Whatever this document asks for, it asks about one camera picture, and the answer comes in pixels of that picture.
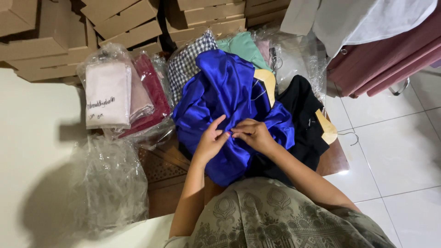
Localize heap of brown cardboard boxes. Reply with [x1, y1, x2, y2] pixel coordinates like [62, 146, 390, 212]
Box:
[0, 0, 291, 84]

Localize dark red packed cloth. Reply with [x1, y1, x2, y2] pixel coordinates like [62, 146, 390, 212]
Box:
[118, 53, 172, 139]

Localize wooden clothes hanger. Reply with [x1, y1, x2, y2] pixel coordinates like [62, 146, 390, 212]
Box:
[251, 68, 277, 108]
[314, 108, 359, 147]

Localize clear plastic bag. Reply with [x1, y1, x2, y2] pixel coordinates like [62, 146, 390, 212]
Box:
[251, 28, 328, 112]

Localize dusty pink packed cloth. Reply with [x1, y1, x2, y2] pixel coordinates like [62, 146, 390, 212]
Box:
[129, 65, 155, 124]

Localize pale pink packed cloth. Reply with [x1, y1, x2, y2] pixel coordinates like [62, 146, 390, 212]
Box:
[85, 62, 132, 130]

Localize black garment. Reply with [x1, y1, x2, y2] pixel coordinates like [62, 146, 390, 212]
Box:
[245, 74, 331, 186]

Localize rack of hanging garments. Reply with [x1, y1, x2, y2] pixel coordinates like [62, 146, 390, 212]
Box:
[280, 0, 441, 98]

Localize person's patterned grey-green clothing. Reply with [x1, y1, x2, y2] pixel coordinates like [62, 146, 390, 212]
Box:
[164, 177, 397, 248]

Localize person's left hand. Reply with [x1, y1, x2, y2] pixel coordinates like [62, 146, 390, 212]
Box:
[194, 114, 231, 165]

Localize mint green packed cloth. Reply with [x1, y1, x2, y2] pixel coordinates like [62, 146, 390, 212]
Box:
[216, 31, 273, 72]

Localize person's right hand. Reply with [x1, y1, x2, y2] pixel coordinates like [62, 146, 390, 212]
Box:
[230, 118, 278, 156]

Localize black white checked cloth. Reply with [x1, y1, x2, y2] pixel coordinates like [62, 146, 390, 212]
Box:
[168, 30, 218, 104]

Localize brown wooden carved table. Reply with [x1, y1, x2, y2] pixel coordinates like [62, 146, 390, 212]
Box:
[137, 114, 351, 219]

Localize crumpled clear plastic bags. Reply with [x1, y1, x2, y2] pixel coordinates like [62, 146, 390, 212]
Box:
[67, 134, 150, 238]

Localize royal blue satin garment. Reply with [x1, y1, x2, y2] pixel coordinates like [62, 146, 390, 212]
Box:
[172, 49, 296, 187]

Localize light pink packed cloth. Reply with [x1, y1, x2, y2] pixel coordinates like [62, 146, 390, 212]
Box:
[255, 39, 273, 66]

